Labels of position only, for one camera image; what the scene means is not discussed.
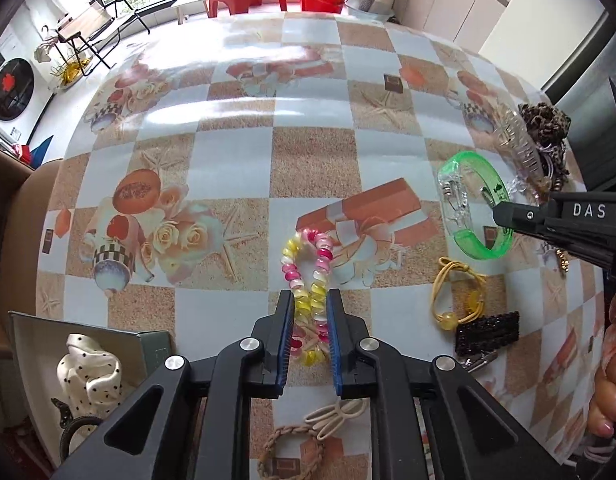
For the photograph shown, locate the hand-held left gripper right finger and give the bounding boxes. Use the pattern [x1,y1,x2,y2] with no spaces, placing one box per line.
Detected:
[326,288,578,480]

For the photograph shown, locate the black frame folding chair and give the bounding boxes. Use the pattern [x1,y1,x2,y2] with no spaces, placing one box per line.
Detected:
[55,0,151,71]

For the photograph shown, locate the white washing machine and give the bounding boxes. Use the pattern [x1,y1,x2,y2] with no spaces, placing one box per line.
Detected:
[0,25,59,151]

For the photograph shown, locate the thin metal bangle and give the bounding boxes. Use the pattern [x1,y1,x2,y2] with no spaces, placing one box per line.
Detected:
[538,142,571,191]

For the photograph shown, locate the printed checkered tablecloth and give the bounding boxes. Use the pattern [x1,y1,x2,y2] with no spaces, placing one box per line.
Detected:
[35,10,608,480]

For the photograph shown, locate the red and blue cloth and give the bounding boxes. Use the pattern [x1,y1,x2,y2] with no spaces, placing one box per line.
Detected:
[8,135,54,168]

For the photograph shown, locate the gold wire basket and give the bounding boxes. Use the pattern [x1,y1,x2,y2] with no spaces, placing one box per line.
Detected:
[50,47,94,86]

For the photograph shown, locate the black sparkly hair clip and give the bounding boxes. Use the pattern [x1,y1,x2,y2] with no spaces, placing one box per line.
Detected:
[454,311,521,358]

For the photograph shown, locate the pale blue basin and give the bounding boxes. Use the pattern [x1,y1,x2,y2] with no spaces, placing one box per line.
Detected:
[344,0,395,23]

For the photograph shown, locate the white hanging cloth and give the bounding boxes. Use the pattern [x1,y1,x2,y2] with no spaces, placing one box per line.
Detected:
[35,25,59,63]

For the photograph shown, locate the grey green cardboard box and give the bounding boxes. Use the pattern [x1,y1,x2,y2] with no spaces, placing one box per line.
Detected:
[8,310,173,471]

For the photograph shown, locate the leopard print scrunchie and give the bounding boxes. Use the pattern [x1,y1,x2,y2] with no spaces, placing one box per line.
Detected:
[516,101,572,148]

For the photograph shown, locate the white wardrobe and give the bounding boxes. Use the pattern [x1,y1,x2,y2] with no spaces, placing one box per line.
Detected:
[393,0,538,51]

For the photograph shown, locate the black hair ring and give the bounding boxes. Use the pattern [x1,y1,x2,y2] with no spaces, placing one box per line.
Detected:
[59,415,106,463]

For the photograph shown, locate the silver metal hair clip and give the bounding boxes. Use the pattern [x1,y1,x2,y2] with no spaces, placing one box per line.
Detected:
[458,350,499,373]

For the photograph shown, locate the beige braided hair tie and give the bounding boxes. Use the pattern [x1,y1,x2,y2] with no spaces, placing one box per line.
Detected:
[258,424,343,480]

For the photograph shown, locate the white bench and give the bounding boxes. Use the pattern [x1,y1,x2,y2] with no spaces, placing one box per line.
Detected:
[135,0,211,26]

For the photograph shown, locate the clear hair claw clip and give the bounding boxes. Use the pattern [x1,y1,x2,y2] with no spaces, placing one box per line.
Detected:
[492,105,551,201]

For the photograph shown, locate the green translucent bangle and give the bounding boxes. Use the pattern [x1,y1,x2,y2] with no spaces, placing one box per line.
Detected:
[436,151,516,261]

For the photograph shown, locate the yellow beaded hair tie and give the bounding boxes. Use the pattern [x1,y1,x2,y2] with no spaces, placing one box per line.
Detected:
[430,256,489,332]

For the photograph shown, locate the brown leather chair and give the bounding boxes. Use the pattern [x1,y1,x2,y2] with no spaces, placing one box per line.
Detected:
[0,147,64,361]

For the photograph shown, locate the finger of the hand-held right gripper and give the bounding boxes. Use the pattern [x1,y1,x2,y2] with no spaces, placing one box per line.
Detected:
[492,199,616,281]

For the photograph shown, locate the white polka dot scrunchie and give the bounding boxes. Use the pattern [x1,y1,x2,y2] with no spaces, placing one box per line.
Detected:
[56,333,124,418]

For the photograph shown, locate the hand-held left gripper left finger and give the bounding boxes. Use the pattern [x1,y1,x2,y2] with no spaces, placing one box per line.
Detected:
[53,290,296,480]

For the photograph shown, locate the pink yellow coil hair tie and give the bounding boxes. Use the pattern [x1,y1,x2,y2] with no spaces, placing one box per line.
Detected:
[280,228,335,367]

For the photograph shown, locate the cream hair claw clip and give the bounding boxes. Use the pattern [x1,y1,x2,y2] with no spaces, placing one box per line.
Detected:
[303,399,365,442]

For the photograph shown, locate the person's right hand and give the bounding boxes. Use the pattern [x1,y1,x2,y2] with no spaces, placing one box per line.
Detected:
[586,287,616,443]

